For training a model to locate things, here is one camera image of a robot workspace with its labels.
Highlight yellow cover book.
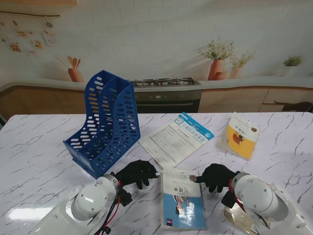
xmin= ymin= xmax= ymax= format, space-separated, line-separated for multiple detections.
xmin=215 ymin=112 xmax=261 ymax=162

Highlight red black left arm cables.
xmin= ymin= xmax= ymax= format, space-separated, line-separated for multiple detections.
xmin=94 ymin=180 xmax=123 ymax=235

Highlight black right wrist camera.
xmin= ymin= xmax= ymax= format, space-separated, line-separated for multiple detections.
xmin=221 ymin=189 xmax=237 ymax=209

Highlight red black arm cables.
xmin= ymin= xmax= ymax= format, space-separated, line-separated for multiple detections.
xmin=228 ymin=178 xmax=272 ymax=230
xmin=94 ymin=180 xmax=123 ymax=235

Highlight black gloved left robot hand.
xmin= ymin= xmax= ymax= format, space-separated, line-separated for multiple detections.
xmin=114 ymin=159 xmax=161 ymax=190

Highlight tan cover book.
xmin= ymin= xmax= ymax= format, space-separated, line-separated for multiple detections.
xmin=224 ymin=204 xmax=272 ymax=235

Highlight white workbook with blue header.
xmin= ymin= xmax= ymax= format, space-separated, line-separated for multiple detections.
xmin=138 ymin=112 xmax=215 ymax=172

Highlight blue perforated plastic file holder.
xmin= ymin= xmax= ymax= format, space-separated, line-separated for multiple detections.
xmin=63 ymin=70 xmax=142 ymax=180

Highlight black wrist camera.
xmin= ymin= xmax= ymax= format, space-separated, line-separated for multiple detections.
xmin=118 ymin=187 xmax=134 ymax=208
xmin=221 ymin=189 xmax=237 ymax=209

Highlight red black right arm cables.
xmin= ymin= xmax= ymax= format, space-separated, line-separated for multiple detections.
xmin=228 ymin=178 xmax=272 ymax=230

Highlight blue and white novel book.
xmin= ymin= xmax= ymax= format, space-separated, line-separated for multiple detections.
xmin=160 ymin=167 xmax=207 ymax=231

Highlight printed kitchen scene backdrop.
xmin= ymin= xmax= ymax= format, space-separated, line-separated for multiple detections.
xmin=0 ymin=0 xmax=313 ymax=116

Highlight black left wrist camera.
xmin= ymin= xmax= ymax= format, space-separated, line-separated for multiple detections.
xmin=118 ymin=187 xmax=134 ymax=208

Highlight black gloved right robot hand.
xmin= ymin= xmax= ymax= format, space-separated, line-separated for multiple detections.
xmin=194 ymin=163 xmax=239 ymax=194

